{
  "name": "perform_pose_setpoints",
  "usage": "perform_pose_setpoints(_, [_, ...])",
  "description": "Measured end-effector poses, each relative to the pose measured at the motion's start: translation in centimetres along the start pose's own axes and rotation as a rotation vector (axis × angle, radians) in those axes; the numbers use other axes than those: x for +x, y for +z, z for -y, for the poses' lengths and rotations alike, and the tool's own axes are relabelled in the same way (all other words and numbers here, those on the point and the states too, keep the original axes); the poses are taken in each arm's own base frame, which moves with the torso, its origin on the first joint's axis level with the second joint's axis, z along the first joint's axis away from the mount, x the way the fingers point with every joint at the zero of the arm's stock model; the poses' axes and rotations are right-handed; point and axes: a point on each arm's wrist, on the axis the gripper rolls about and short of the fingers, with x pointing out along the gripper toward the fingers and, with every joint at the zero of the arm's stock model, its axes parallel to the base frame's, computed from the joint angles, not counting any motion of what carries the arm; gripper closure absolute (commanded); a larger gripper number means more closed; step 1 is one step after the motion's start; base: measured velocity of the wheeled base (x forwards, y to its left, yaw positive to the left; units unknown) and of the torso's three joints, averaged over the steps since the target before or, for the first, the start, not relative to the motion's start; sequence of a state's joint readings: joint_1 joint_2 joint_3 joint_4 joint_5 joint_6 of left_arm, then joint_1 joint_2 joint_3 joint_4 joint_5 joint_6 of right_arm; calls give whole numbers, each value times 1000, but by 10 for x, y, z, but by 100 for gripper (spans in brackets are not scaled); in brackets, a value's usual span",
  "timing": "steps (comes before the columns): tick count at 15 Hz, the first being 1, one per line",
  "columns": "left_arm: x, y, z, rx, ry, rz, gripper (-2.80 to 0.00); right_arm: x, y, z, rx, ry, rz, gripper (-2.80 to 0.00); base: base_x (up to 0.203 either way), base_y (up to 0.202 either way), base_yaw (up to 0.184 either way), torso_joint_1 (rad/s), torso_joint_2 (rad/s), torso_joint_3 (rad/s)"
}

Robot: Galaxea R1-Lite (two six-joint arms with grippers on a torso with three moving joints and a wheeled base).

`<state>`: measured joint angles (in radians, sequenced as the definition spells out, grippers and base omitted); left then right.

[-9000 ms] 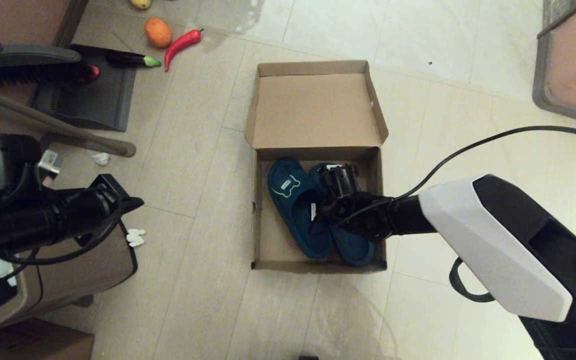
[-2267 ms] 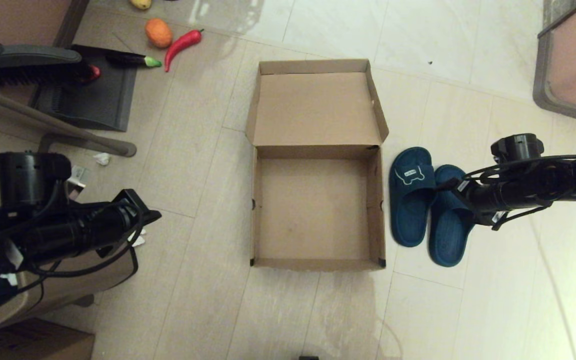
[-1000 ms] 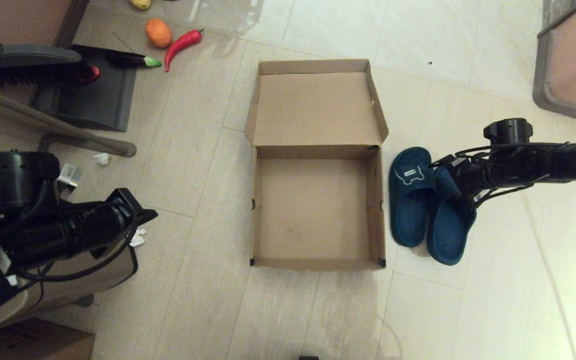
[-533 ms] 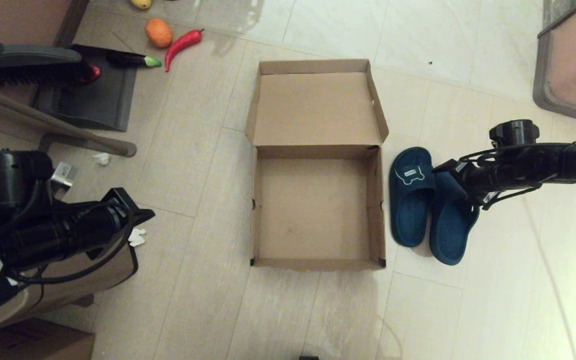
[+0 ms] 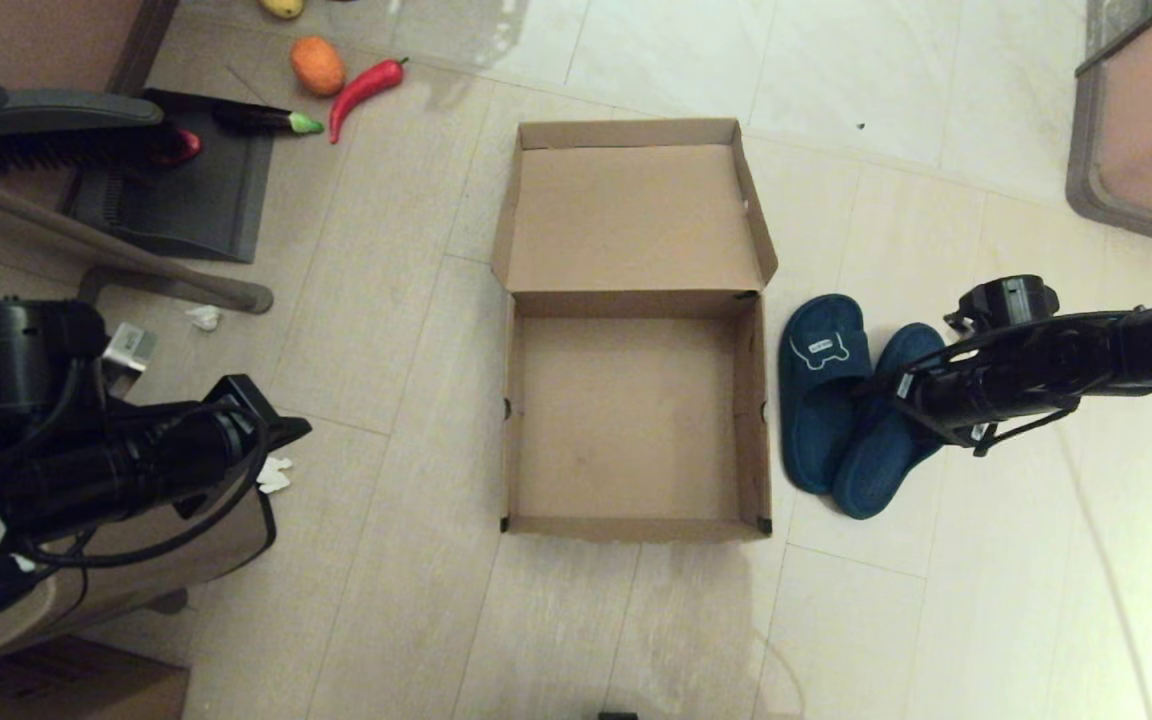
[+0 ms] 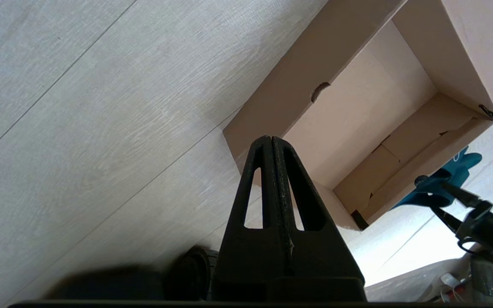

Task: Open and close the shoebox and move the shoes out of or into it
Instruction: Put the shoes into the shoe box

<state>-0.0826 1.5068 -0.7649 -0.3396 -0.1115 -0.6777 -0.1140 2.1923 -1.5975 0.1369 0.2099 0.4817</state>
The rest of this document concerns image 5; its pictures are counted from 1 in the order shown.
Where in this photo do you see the dark blue slipper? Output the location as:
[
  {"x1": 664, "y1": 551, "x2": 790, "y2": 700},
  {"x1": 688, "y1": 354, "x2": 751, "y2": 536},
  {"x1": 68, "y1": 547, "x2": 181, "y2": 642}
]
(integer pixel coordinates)
[
  {"x1": 778, "y1": 293, "x2": 874, "y2": 496},
  {"x1": 831, "y1": 322, "x2": 949, "y2": 521}
]

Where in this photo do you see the brown cardboard shoe box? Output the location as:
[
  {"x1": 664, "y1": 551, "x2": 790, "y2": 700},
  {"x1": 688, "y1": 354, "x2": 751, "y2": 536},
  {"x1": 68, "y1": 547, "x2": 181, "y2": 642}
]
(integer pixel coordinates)
[{"x1": 491, "y1": 118, "x2": 779, "y2": 544}]

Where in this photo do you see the brown plastic trash bin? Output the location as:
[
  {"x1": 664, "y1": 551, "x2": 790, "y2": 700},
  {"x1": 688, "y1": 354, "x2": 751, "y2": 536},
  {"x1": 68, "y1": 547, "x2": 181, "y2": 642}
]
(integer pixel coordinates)
[{"x1": 0, "y1": 480, "x2": 277, "y2": 673}]

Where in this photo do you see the dark grey dustpan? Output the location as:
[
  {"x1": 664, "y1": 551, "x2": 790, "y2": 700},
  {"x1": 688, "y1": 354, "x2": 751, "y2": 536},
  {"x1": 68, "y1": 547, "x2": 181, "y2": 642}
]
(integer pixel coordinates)
[{"x1": 61, "y1": 90, "x2": 275, "y2": 265}]

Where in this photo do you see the plain brown cardboard carton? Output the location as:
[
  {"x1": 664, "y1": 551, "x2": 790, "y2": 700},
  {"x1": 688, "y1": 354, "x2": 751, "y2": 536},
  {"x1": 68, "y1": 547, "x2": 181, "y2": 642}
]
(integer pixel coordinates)
[{"x1": 0, "y1": 638, "x2": 191, "y2": 720}]

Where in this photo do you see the dark purple toy eggplant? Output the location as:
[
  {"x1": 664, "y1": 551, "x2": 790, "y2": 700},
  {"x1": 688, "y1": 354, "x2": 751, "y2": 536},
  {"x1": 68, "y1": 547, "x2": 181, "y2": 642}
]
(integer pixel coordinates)
[{"x1": 211, "y1": 104, "x2": 325, "y2": 137}]

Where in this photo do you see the red toy chili pepper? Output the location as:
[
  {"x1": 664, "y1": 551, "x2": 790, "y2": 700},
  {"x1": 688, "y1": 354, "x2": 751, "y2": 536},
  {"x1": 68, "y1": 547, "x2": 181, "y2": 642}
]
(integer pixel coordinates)
[{"x1": 328, "y1": 58, "x2": 407, "y2": 146}]

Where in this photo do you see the orange toy fruit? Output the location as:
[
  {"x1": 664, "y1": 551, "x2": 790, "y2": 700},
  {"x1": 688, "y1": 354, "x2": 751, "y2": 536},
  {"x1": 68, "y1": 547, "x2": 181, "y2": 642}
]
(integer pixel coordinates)
[{"x1": 290, "y1": 37, "x2": 346, "y2": 98}]

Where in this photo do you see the black grey broom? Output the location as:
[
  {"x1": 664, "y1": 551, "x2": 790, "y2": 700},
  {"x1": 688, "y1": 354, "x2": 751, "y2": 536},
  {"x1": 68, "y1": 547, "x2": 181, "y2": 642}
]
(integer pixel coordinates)
[{"x1": 0, "y1": 45, "x2": 169, "y2": 176}]

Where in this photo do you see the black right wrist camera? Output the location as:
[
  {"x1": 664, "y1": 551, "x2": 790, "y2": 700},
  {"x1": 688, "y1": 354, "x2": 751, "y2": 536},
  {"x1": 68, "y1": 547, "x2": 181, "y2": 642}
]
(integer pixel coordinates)
[{"x1": 944, "y1": 275, "x2": 1060, "y2": 336}]

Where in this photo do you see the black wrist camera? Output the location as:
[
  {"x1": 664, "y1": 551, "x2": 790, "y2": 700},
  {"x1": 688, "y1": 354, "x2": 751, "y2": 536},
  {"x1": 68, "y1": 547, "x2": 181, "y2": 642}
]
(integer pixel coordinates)
[
  {"x1": 0, "y1": 298, "x2": 107, "y2": 421},
  {"x1": 944, "y1": 275, "x2": 1060, "y2": 336}
]

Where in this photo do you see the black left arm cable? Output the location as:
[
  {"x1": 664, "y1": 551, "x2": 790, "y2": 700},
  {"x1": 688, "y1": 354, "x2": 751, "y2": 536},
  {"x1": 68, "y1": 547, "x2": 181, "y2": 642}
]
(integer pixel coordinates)
[{"x1": 21, "y1": 400, "x2": 269, "y2": 567}]

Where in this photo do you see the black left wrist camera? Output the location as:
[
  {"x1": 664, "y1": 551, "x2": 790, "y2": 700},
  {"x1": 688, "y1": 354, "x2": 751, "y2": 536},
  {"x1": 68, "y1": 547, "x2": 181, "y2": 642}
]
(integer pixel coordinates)
[{"x1": 0, "y1": 298, "x2": 107, "y2": 421}]

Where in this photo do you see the brown metal furniture frame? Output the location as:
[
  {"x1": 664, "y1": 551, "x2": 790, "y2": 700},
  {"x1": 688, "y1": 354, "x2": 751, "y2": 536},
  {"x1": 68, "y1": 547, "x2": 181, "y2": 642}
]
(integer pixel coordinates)
[{"x1": 0, "y1": 158, "x2": 274, "y2": 316}]

